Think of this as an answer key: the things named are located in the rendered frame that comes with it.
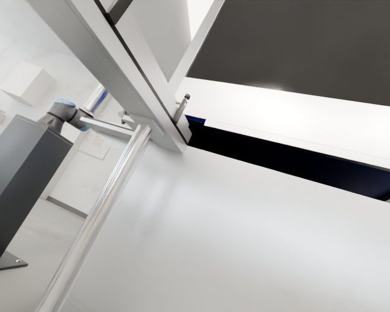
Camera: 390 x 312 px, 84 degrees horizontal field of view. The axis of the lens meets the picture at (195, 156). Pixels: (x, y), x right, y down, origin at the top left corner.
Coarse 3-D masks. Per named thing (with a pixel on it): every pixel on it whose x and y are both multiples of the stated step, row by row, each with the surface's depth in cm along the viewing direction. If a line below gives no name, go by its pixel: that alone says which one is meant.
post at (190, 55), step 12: (216, 0) 120; (216, 12) 116; (204, 24) 114; (204, 36) 110; (192, 48) 109; (192, 60) 106; (180, 72) 104; (168, 84) 103; (108, 216) 82; (96, 240) 80; (84, 264) 77
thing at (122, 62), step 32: (32, 0) 38; (64, 0) 35; (96, 0) 38; (128, 0) 43; (64, 32) 43; (96, 32) 40; (128, 32) 46; (96, 64) 49; (128, 64) 48; (128, 96) 58; (160, 96) 62
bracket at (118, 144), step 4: (100, 132) 115; (104, 132) 115; (104, 136) 114; (108, 136) 113; (112, 136) 112; (108, 140) 112; (112, 140) 111; (116, 140) 110; (120, 140) 110; (124, 140) 109; (128, 140) 108; (112, 144) 110; (116, 144) 109; (120, 144) 108; (124, 144) 108; (112, 148) 109; (116, 148) 108; (120, 148) 108; (124, 148) 107; (116, 152) 107; (120, 152) 106; (120, 156) 105
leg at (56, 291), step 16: (144, 128) 67; (160, 128) 70; (128, 144) 66; (144, 144) 68; (128, 160) 64; (112, 176) 63; (128, 176) 65; (112, 192) 61; (96, 208) 60; (96, 224) 59; (80, 240) 57; (64, 256) 57; (80, 256) 56; (64, 272) 55; (48, 288) 54; (64, 288) 54; (48, 304) 52
